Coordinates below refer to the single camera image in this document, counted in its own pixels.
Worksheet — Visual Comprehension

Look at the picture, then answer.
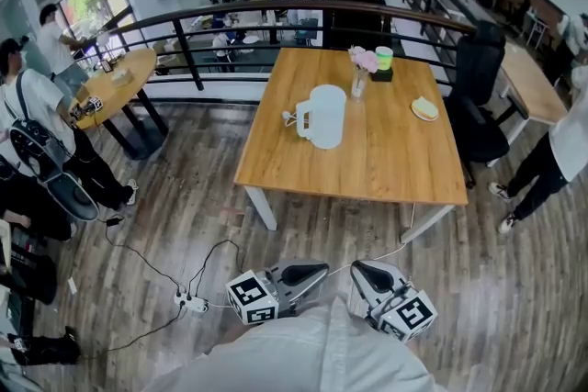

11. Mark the black office chair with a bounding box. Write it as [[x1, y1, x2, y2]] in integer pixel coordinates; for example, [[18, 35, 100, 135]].
[[444, 20, 511, 189]]

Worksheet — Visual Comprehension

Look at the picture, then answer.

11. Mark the black cable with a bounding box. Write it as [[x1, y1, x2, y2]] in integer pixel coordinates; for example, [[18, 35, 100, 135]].
[[77, 303, 185, 358], [104, 222, 185, 294], [187, 239, 245, 297]]

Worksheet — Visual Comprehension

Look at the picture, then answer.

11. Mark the round wooden table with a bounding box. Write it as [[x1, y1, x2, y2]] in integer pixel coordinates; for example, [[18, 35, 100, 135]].
[[73, 48, 169, 161]]

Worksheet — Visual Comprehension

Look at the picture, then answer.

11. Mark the pale yellow sponge block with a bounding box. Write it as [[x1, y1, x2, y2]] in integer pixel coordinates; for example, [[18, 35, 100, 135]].
[[412, 95, 437, 118]]

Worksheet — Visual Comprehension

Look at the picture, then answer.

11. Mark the clear glass vase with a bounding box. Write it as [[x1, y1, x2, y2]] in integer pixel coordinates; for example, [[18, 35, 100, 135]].
[[351, 67, 370, 103]]

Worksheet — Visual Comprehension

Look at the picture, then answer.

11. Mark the person's white shirt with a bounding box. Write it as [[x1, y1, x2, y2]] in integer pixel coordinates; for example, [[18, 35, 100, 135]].
[[141, 293, 449, 392]]

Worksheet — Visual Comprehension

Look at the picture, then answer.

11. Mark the pink flower bunch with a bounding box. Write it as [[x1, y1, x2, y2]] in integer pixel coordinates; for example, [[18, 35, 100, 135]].
[[347, 44, 380, 74]]

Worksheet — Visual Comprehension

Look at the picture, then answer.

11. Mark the large window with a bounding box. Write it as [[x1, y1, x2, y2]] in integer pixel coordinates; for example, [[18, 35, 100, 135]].
[[57, 0, 139, 56]]

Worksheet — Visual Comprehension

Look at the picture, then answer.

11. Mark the black railing with wooden handrail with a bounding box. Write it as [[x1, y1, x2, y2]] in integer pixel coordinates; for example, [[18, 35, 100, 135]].
[[73, 0, 479, 93]]

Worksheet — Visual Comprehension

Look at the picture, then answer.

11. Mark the black pillar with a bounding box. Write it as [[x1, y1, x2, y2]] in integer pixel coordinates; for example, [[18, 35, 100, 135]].
[[330, 0, 385, 51]]

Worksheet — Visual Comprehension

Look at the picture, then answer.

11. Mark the grey and black shell chair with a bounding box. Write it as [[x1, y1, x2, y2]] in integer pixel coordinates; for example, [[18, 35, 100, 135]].
[[8, 118, 100, 224]]

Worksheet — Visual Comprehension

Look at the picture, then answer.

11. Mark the green and white cup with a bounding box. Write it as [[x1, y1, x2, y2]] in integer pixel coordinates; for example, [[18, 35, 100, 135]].
[[375, 45, 394, 71]]

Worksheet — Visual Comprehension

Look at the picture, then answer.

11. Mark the white power strip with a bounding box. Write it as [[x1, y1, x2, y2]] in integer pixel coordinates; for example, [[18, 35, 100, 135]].
[[173, 291, 209, 314]]

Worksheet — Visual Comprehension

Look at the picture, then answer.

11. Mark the white table leg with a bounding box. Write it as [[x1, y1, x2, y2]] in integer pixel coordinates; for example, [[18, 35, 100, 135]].
[[245, 185, 278, 231], [399, 204, 456, 244]]

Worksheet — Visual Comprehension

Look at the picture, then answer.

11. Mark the long wooden table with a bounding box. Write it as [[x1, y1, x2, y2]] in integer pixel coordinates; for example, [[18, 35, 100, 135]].
[[486, 43, 570, 166]]

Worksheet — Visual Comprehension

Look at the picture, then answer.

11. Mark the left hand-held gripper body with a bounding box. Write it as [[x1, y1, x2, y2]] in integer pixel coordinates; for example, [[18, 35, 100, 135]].
[[226, 266, 296, 326]]

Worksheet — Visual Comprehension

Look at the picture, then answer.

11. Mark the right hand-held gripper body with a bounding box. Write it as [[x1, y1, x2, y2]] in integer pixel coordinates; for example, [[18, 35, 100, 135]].
[[367, 277, 438, 343]]

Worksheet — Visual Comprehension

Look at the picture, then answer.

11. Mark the beige tissue box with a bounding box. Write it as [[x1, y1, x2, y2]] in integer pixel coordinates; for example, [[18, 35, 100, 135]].
[[109, 68, 134, 88]]

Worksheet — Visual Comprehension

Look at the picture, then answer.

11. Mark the white electric kettle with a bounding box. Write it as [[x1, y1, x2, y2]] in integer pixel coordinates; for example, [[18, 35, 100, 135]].
[[295, 84, 347, 151]]

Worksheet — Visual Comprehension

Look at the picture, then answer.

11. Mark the small white plate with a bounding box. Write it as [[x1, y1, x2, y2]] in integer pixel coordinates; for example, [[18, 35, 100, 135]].
[[410, 95, 440, 122]]

